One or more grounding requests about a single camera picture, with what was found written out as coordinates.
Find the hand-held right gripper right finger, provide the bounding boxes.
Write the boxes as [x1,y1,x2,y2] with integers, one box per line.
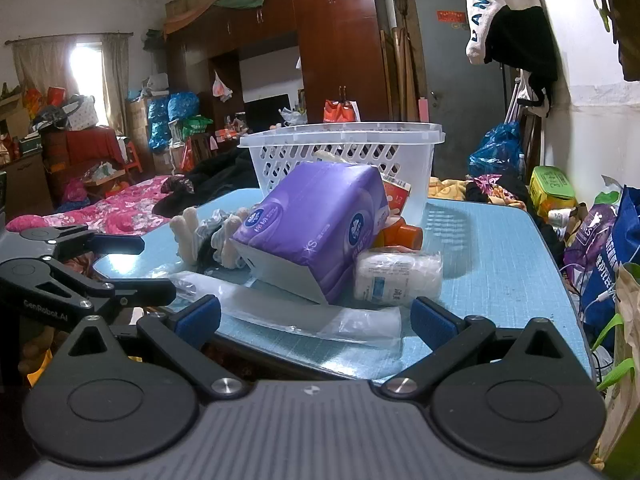
[381,296,590,397]

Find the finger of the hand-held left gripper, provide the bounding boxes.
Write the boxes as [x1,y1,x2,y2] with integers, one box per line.
[92,277,177,308]
[5,225,146,263]

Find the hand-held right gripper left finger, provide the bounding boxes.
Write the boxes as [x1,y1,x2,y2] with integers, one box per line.
[52,294,249,402]

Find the orange bottle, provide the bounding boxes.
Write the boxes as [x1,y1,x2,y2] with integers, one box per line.
[372,215,423,251]

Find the purple tissue pack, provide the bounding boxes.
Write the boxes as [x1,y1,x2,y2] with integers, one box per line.
[231,161,392,306]

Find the white plastic basket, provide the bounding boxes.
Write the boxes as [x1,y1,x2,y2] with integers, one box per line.
[237,121,447,216]

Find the pink floral blanket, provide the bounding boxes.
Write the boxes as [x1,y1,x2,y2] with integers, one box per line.
[5,175,201,236]

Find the white gauze roll pack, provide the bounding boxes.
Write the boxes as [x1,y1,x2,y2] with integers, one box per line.
[352,247,445,306]

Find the white knit glove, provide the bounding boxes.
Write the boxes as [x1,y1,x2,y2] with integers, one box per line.
[196,205,261,271]
[170,206,202,265]

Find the red cloth covered furniture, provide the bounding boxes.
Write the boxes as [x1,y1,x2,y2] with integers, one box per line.
[42,127,128,176]

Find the wooden cabinet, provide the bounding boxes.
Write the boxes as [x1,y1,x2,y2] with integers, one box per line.
[0,152,53,216]

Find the clear plastic bag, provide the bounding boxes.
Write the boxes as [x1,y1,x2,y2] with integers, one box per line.
[167,270,403,356]

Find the black garment pile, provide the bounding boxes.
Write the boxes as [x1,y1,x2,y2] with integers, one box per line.
[152,150,263,216]

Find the blue patterned plastic bag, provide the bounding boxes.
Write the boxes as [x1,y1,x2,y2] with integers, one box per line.
[167,91,203,123]
[147,97,172,151]

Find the yellow orange blanket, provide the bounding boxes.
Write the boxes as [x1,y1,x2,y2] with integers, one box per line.
[427,177,471,201]

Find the white patterned tote bag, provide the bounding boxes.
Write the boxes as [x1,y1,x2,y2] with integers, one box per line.
[62,95,98,131]

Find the green plastic bag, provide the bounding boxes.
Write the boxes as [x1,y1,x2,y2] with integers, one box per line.
[182,115,215,141]

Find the black floral garment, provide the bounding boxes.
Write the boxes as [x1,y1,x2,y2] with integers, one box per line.
[465,172,533,208]

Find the green box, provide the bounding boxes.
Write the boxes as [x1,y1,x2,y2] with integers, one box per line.
[529,166,578,218]

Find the purple printed bag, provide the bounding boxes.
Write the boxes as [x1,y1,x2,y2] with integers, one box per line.
[564,202,621,281]

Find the dark blue plastic bag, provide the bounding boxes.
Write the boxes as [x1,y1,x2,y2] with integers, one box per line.
[467,121,525,178]

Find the white pink hanging bag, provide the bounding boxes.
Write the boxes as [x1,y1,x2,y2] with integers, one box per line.
[212,71,233,102]

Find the blue printed bag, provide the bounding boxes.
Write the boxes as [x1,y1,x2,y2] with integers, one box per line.
[580,185,640,351]

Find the black television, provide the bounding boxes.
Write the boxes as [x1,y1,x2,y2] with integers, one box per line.
[244,94,292,133]

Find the beige paper bag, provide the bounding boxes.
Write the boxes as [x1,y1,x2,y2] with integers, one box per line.
[597,262,640,461]

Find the beige curtain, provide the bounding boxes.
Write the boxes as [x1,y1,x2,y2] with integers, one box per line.
[11,32,133,136]

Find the orange white hanging bag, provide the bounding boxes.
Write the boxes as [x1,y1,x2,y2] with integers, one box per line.
[322,99,362,123]

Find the white metal folding rack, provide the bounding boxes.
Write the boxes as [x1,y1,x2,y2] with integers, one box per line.
[502,67,531,126]

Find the grey door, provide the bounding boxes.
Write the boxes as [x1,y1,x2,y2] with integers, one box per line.
[412,0,513,181]

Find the wooden planks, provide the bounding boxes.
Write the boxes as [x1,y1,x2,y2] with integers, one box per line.
[380,25,418,123]

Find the black hanging garment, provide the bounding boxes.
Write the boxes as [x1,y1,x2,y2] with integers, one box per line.
[487,5,560,118]

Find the brown wooden wardrobe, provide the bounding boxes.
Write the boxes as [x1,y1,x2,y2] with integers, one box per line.
[165,0,393,171]

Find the white printed hanging garment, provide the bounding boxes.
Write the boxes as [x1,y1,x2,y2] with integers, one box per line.
[465,0,546,66]

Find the dark hanging garment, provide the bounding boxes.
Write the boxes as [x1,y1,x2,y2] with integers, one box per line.
[590,0,640,81]

